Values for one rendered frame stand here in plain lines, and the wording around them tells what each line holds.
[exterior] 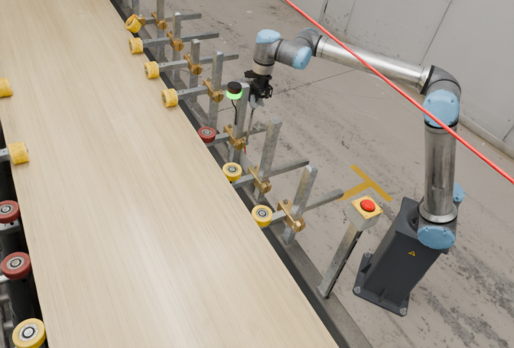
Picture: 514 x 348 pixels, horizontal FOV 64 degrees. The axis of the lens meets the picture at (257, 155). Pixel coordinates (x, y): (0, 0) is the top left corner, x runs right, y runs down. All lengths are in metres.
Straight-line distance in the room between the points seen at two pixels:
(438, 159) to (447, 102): 0.25
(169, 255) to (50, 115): 0.89
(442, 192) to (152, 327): 1.18
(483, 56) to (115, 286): 3.46
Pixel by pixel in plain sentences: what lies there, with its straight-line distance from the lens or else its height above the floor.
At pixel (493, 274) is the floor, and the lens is 3.12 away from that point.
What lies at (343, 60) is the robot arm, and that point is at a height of 1.33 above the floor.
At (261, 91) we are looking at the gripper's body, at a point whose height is 1.14.
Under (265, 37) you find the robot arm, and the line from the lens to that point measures 1.63.
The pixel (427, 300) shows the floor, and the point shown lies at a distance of 2.75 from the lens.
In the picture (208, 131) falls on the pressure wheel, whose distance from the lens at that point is 1.86.
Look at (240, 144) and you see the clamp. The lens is 1.89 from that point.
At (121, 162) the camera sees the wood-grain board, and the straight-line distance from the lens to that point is 1.73.
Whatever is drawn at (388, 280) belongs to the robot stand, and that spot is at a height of 0.20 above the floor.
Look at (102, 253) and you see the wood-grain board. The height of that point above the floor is 0.90.
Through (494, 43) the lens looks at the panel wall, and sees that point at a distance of 4.00.
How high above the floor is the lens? 2.12
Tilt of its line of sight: 43 degrees down
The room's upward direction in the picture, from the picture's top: 11 degrees clockwise
